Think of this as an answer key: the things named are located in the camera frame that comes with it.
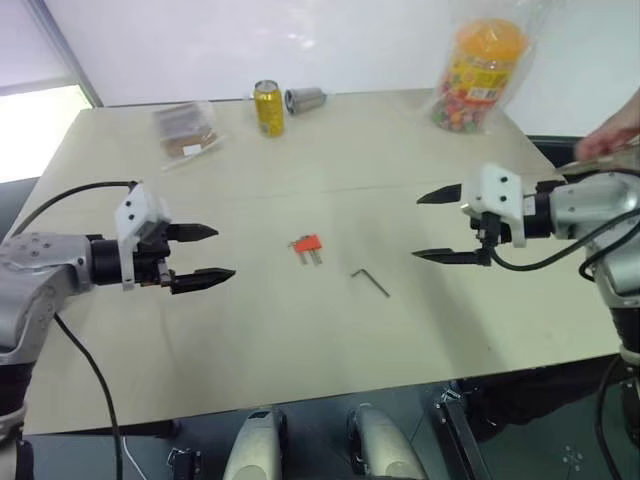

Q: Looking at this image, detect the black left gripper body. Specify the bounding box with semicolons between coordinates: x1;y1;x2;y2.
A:
131;222;175;294

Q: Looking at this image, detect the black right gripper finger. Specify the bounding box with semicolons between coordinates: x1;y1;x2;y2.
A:
416;183;464;207
411;247;491;268

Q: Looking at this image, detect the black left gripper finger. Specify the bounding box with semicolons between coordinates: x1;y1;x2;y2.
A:
169;267;237;296
167;223;220;245

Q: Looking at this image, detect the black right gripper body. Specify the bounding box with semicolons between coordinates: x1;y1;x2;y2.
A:
467;210;515;253

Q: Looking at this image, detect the grey metal tool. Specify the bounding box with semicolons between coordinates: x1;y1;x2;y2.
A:
554;152;640;176

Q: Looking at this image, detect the person's bare hand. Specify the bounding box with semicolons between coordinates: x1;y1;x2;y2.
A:
574;112;640;161

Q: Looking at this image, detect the clear bag of brown snacks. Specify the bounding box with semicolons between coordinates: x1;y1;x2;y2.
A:
151;99;230;175

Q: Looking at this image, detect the bagged orange-lid candy jar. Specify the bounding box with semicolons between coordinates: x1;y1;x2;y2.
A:
418;0;540;137

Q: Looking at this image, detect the yellow drink can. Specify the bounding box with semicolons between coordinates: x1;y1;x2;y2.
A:
253;79;287;138

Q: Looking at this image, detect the silver metal mesh cup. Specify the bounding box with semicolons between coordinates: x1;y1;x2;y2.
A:
284;86;327;117

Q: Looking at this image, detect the silver rounded robot leg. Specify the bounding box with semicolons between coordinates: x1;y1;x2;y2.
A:
221;406;290;480
346;403;427;480

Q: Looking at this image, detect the white window blind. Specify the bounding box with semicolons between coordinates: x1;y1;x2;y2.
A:
0;0;82;97

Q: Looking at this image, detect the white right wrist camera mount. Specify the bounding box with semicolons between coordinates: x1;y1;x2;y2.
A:
461;162;529;249

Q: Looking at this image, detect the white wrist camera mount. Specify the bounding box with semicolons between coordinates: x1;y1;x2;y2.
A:
461;162;529;249
114;181;174;292

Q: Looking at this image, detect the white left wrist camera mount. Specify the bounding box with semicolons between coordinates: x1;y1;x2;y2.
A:
114;181;174;292

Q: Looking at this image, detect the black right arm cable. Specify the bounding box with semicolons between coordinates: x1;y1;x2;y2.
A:
487;208;640;282

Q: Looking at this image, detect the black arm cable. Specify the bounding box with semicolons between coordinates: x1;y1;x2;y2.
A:
8;180;140;237
487;208;640;282

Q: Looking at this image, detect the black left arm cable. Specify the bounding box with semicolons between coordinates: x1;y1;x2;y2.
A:
8;180;140;237

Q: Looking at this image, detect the black hanging cable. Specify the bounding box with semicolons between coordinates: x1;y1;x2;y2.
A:
51;311;126;480

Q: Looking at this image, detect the black metal stand frame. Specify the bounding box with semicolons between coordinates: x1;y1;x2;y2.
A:
431;383;492;480

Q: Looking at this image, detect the small black floor bracket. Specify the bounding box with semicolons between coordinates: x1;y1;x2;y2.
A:
166;446;202;480

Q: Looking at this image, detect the thin white cable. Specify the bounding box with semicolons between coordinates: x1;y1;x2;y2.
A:
121;433;147;480

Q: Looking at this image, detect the grey window frame post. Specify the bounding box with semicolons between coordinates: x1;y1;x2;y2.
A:
28;0;105;109

